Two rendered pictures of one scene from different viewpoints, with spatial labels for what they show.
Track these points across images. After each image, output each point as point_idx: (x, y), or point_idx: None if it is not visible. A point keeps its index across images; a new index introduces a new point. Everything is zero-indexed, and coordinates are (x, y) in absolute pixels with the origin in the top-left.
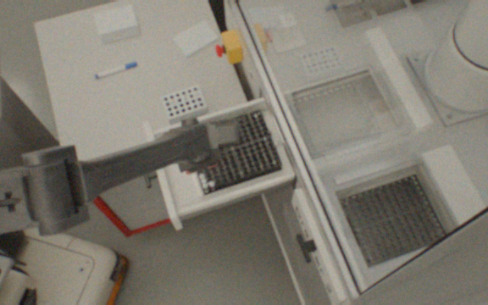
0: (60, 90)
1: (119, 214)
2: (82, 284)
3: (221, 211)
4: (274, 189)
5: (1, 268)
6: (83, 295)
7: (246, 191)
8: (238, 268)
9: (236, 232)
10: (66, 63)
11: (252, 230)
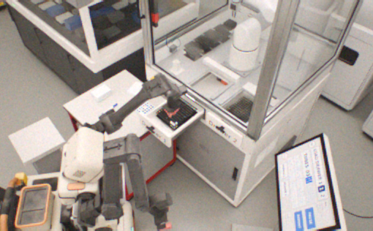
0: (89, 123)
1: (126, 179)
2: (121, 218)
3: (164, 175)
4: (197, 120)
5: (121, 164)
6: (124, 222)
7: (189, 121)
8: (184, 194)
9: (175, 180)
10: (86, 114)
11: (182, 177)
